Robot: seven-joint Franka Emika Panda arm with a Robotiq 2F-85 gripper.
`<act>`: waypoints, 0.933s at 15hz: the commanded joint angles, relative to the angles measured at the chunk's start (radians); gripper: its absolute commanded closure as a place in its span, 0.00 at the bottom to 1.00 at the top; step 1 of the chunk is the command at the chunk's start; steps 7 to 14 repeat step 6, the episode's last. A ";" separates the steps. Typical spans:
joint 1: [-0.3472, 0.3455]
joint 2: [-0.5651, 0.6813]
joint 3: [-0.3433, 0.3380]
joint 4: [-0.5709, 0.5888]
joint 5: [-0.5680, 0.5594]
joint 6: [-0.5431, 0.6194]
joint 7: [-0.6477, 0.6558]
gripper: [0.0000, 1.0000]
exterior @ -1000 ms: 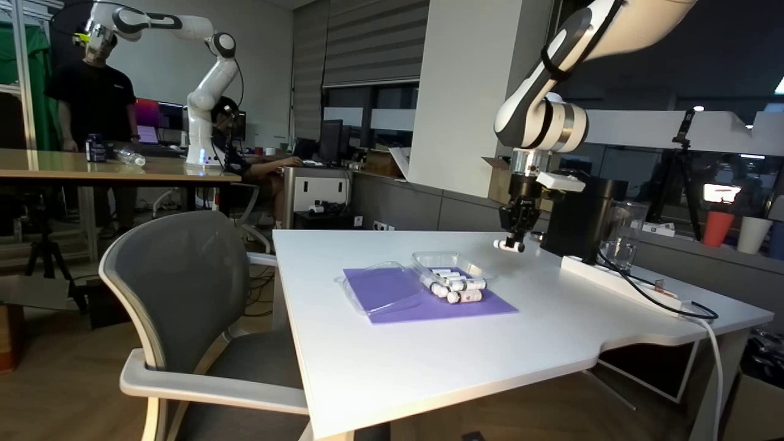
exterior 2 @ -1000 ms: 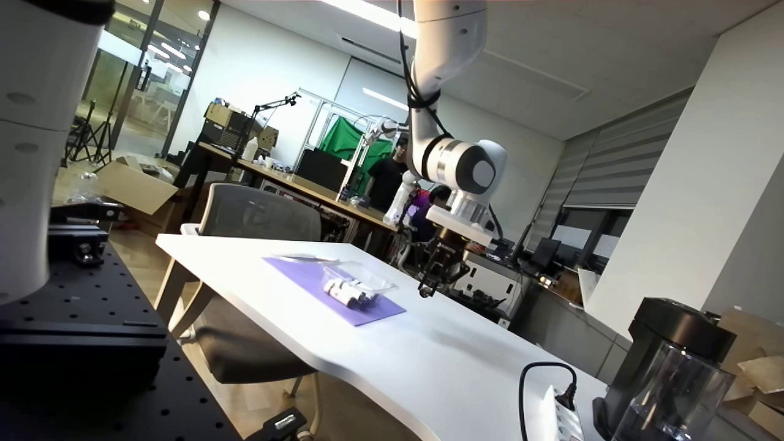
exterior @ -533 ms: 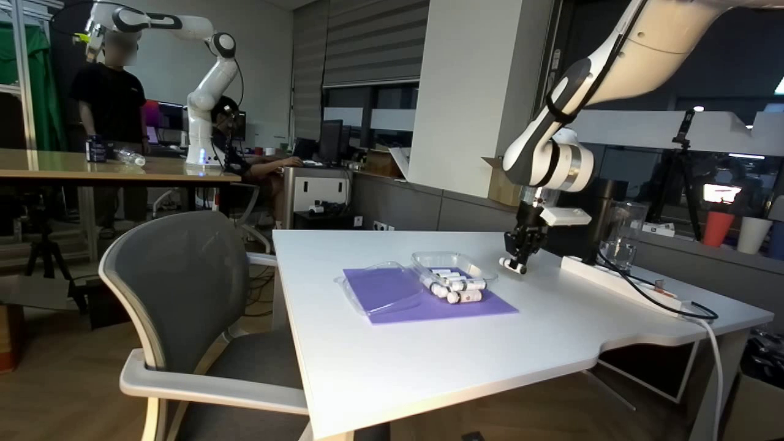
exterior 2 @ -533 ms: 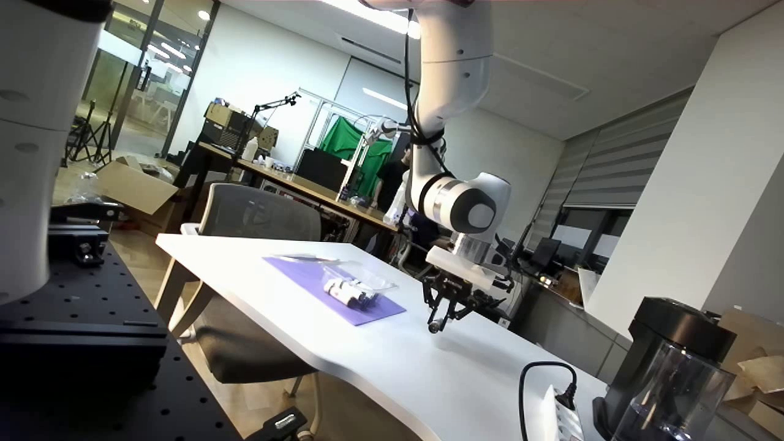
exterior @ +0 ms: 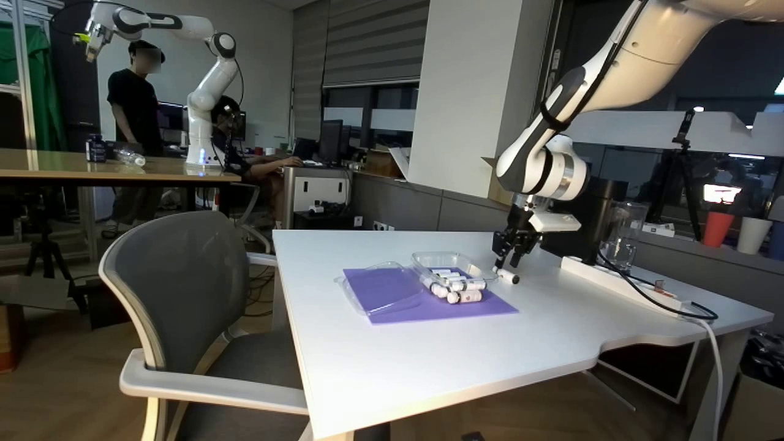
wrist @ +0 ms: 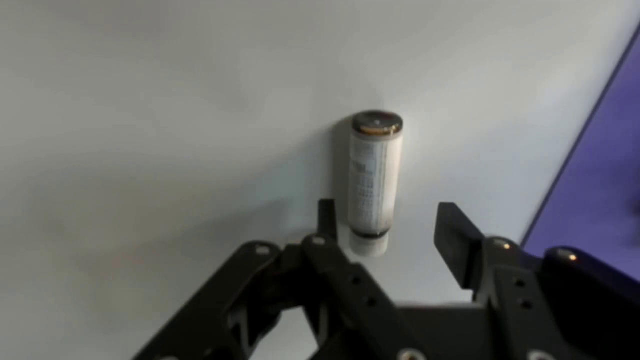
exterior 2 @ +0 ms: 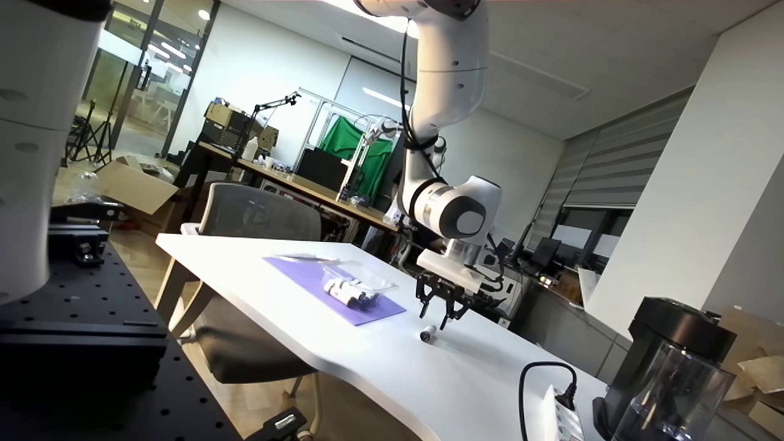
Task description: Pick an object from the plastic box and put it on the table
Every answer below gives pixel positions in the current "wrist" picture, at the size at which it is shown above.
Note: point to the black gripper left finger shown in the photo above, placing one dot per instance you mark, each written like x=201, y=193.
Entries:
x=320, y=281

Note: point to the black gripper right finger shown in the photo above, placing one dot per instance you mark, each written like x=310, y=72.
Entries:
x=526, y=293

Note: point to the white cylindrical tube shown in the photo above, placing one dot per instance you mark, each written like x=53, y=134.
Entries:
x=373, y=180

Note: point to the purple mat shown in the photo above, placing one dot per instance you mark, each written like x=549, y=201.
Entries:
x=601, y=187

